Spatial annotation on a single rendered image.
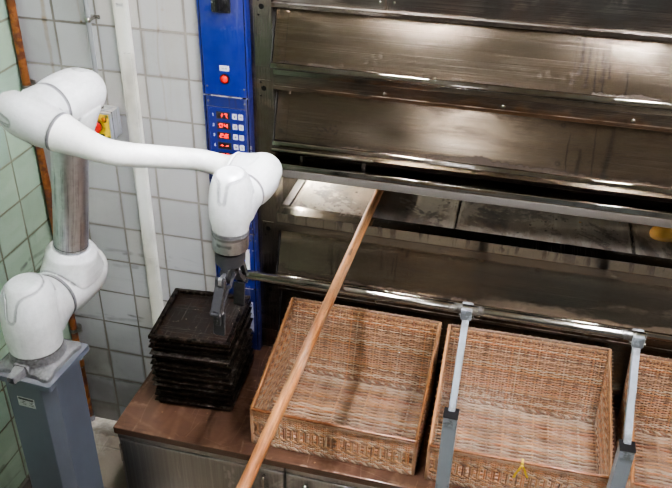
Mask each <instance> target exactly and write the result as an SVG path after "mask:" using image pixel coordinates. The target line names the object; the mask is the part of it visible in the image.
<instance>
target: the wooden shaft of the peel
mask: <svg viewBox="0 0 672 488"><path fill-rule="evenodd" d="M383 192H384V190H377V189H375V191H374V194H373V196H372V198H371V200H370V202H369V204H368V206H367V208H366V211H365V213H364V215H363V217H362V219H361V221H360V223H359V226H358V228H357V230H356V232H355V234H354V236H353V238H352V241H351V243H350V245H349V247H348V249H347V251H346V253H345V256H344V258H343V260H342V262H341V264H340V266H339V268H338V271H337V273H336V275H335V277H334V279H333V281H332V283H331V286H330V288H329V290H328V292H327V294H326V296H325V298H324V301H323V303H322V305H321V307H320V309H319V311H318V313H317V316H316V318H315V320H314V322H313V324H312V326H311V328H310V330H309V333H308V335H307V337H306V339H305V341H304V343H303V345H302V348H301V350H300V352H299V354H298V356H297V358H296V360H295V363H294V365H293V367H292V369H291V371H290V373H289V375H288V378H287V380H286V382H285V384H284V386H283V388H282V390H281V393H280V395H279V397H278V399H277V401H276V403H275V405H274V408H273V410H272V412H271V414H270V416H269V418H268V420H267V423H266V425H265V427H264V429H263V431H262V433H261V435H260V437H259V440H258V442H257V444H256V446H255V448H254V450H253V452H252V455H251V457H250V459H249V461H248V463H247V465H246V467H245V470H244V472H243V474H242V476H241V478H240V480H239V482H238V485H237V487H236V488H251V487H252V485H253V483H254V480H255V478H256V476H257V474H258V471H259V469H260V467H261V465H262V462H263V460H264V458H265V456H266V454H267V451H268V449H269V447H270V445H271V442H272V440H273V438H274V436H275V433H276V431H277V429H278V427H279V424H280V422H281V420H282V418H283V415H284V413H285V411H286V409H287V407H288V404H289V402H290V400H291V398H292V395H293V393H294V391H295V389H296V386H297V384H298V382H299V380H300V377H301V375H302V373H303V371H304V368H305V366H306V364H307V362H308V360H309V357H310V355H311V353H312V351H313V348H314V346H315V344H316V342H317V339H318V337H319V335H320V333H321V330H322V328H323V326H324V324H325V321H326V319H327V317H328V315H329V313H330V310H331V308H332V306H333V304H334V301H335V299H336V297H337V295H338V292H339V290H340V288H341V286H342V283H343V281H344V279H345V277H346V275H347V272H348V270H349V268H350V266H351V263H352V261H353V259H354V257H355V254H356V252H357V250H358V248H359V245H360V243H361V241H362V239H363V236H364V234H365V232H366V230H367V228H368V225H369V223H370V221H371V219H372V216H373V214H374V212H375V210H376V207H377V205H378V203H379V201H380V198H381V196H382V194H383Z"/></svg>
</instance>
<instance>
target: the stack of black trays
mask: <svg viewBox="0 0 672 488"><path fill-rule="evenodd" d="M213 293H214V292H211V291H201V290H192V289H182V288H175V289H174V291H173V293H172V295H171V296H170V298H169V300H168V302H167V303H166V305H165V307H164V309H163V310H162V312H161V314H160V316H159V317H158V319H157V321H156V323H155V324H154V326H153V328H152V330H151V331H150V334H149V335H148V339H150V341H149V342H151V343H150V344H149V346H148V347H149V348H152V349H151V351H150V353H149V354H152V357H151V358H153V359H152V361H151V362H150V364H153V365H152V367H151V369H153V370H154V371H153V372H152V374H154V375H155V376H154V377H153V379H152V380H154V383H153V385H156V386H157V388H156V392H155V395H157V396H156V398H155V400H159V402H163V403H170V404H177V405H185V406H192V407H199V408H207V409H214V410H221V411H229V412H231V410H233V408H234V405H235V403H236V400H237V398H238V395H239V393H240V390H241V388H242V385H243V383H244V380H245V378H246V375H247V373H248V370H249V368H250V366H251V363H252V361H253V356H254V354H252V352H253V350H254V348H251V347H252V345H253V343H252V340H253V338H252V337H253V334H251V332H252V329H250V326H251V324H252V321H253V318H250V317H251V314H252V313H250V312H251V309H252V307H249V306H250V304H251V301H250V298H251V296H248V295H245V305H244V306H241V305H237V304H234V303H233V294H230V293H228V297H227V301H226V305H225V309H224V312H226V334H225V336H221V335H217V334H214V333H213V316H210V310H211V305H212V299H213Z"/></svg>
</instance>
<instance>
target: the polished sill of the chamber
mask: <svg viewBox="0 0 672 488"><path fill-rule="evenodd" d="M362 217H363V216H358V215H351V214H344V213H337V212H330V211H323V210H315V209H308V208H301V207H294V206H287V205H281V207H280V209H279V210H278V212H277V222H279V223H286V224H293V225H300V226H307V227H314V228H321V229H328V230H334V231H341V232H348V233H355V232H356V230H357V228H358V226H359V223H360V221H361V219H362ZM364 235H369V236H376V237H383V238H390V239H397V240H404V241H411V242H418V243H425V244H432V245H439V246H445V247H452V248H459V249H466V250H473V251H480V252H487V253H494V254H501V255H508V256H515V257H522V258H529V259H536V260H543V261H550V262H556V263H563V264H570V265H577V266H584V267H591V268H598V269H605V270H612V271H619V272H626V273H633V274H640V275H647V276H654V277H661V278H667V279H672V259H667V258H660V257H652V256H645V255H638V254H631V253H624V252H617V251H609V250H602V249H595V248H588V247H581V246H574V245H566V244H559V243H552V242H545V241H538V240H531V239H523V238H516V237H509V236H502V235H495V234H488V233H480V232H473V231H466V230H459V229H452V228H444V227H437V226H430V225H423V224H416V223H409V222H401V221H394V220H387V219H380V218H373V217H372V219H371V221H370V223H369V225H368V228H367V230H366V232H365V234H364Z"/></svg>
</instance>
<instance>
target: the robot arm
mask: <svg viewBox="0 0 672 488"><path fill-rule="evenodd" d="M106 94H107V90H106V86H105V83H104V81H103V80H102V78H101V77H100V76H99V75H98V74H97V73H96V72H94V71H92V70H88V69H84V68H80V67H72V68H67V69H63V70H60V71H58V72H55V73H53V74H51V75H49V76H47V77H45V78H43V79H42V80H40V81H39V82H38V83H37V84H35V85H33V86H31V87H28V88H26V89H23V90H22V91H21V92H19V91H16V90H11V91H5V92H2V93H1V94H0V126H1V127H2V128H3V129H5V130H6V131H7V132H9V133H10V134H11V135H13V136H15V137H17V138H18V139H20V140H23V141H25V142H27V143H29V144H31V145H34V146H36V147H40V148H44V149H47V150H50V155H51V187H52V219H53V240H52V241H51V242H50V243H49V244H48V245H47V247H46V249H45V254H44V258H43V261H42V265H41V268H40V273H35V272H28V273H23V274H19V275H17V276H14V277H13V278H11V279H10V280H9V281H8V282H7V283H6V284H5V285H4V287H3V289H2V291H1V294H0V322H1V327H2V331H3V335H4V338H5V341H6V344H7V346H8V350H9V354H8V355H7V356H6V357H5V358H4V359H3V360H1V361H0V372H6V373H9V375H8V377H7V382H9V384H16V383H17V382H19V381H20V380H22V379H23V378H25V377H27V378H31V379H35V380H38V381H40V382H41V383H49V382H51V381H52V379H53V377H54V375H55V374H56V373H57V372H58V370H59V369H60V368H61V367H62V366H63V365H64V364H65V363H66V362H67V361H68V360H69V359H70V358H71V356H72V355H73V354H74V353H76V352H77V351H79V350H80V349H81V348H82V347H81V343H80V342H78V341H69V340H64V338H63V330H64V329H65V327H66V325H67V323H68V321H69V319H70V318H71V316H72V315H73V314H74V313H75V312H76V311H78V310H79V309H80V308H81V307H83V306H84V305H85V304H86V303H87V302H88V301H89V300H90V299H91V298H92V297H93V296H94V295H95V294H96V293H97V292H98V291H99V290H100V288H101V287H102V286H103V284H104V282H105V280H106V277H107V273H108V262H107V259H106V257H105V255H104V254H103V252H102V251H101V250H100V249H99V248H97V246H96V245H95V244H94V243H93V242H92V241H91V240H90V239H89V160H90V161H94V162H98V163H103V164H108V165H114V166H122V167H136V168H163V169H189V170H198V171H203V172H206V173H209V174H212V175H213V177H212V180H211V183H210V188H209V195H208V213H209V220H210V222H211V227H212V229H211V233H212V248H213V250H214V251H215V263H216V264H217V265H218V266H219V267H220V268H221V270H220V273H219V275H220V277H216V278H215V288H214V293H213V299H212V305H211V310H210V316H213V333H214V334H217V335H221V336H225V334H226V312H224V309H225V305H226V301H227V297H228V293H229V290H230V289H231V288H232V286H233V282H234V293H233V303H234V304H237V305H241V306H244V305H245V283H248V280H249V279H248V278H245V276H246V277H247V276H248V270H247V266H246V263H245V258H246V251H247V249H248V247H249V225H250V222H251V221H252V220H253V219H254V216H255V214H256V212H257V210H258V208H259V207H260V206H261V205H263V204H264V203H265V202H266V201H268V200H269V199H270V198H271V196H272V195H273V194H274V193H275V191H276V190H277V188H278V187H279V184H280V180H281V176H282V166H281V163H280V161H279V160H278V159H277V158H276V157H275V156H274V155H272V154H269V153H265V152H258V153H243V152H236V153H234V154H232V155H225V154H221V153H217V152H213V151H208V150H203V149H195V148H185V147H174V146H163V145H152V144H140V143H130V142H123V141H118V140H113V139H110V138H107V137H104V136H102V135H100V134H98V133H96V132H95V127H96V123H97V120H98V117H99V114H100V111H101V108H102V107H103V105H104V103H105V100H106ZM234 279H235V280H236V281H234ZM244 282H245V283H244ZM227 283H228V284H229V285H226V284H227Z"/></svg>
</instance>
